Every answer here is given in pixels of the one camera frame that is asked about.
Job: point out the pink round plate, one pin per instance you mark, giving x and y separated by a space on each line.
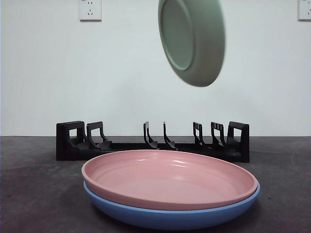
170 179

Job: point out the green round plate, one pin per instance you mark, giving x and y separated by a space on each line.
209 48

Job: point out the blue round plate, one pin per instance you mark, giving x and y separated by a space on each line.
158 219

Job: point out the black plastic plate rack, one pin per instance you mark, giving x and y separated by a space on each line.
65 153

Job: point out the white wall socket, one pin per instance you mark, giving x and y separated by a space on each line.
305 9
90 11

